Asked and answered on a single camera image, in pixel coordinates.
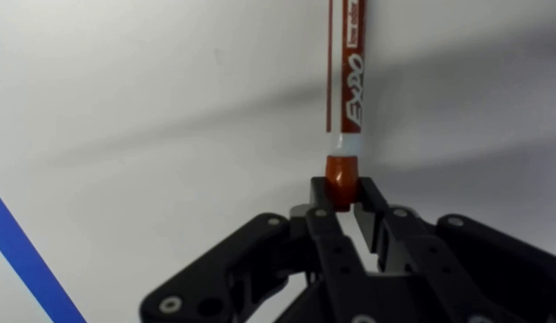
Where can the red dry-erase marker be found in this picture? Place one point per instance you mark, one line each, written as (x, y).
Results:
(349, 78)

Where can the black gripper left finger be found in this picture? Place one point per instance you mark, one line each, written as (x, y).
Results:
(254, 270)

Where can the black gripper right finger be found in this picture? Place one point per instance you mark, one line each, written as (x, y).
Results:
(469, 263)

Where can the blue tape line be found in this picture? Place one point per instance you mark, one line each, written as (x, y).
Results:
(33, 263)

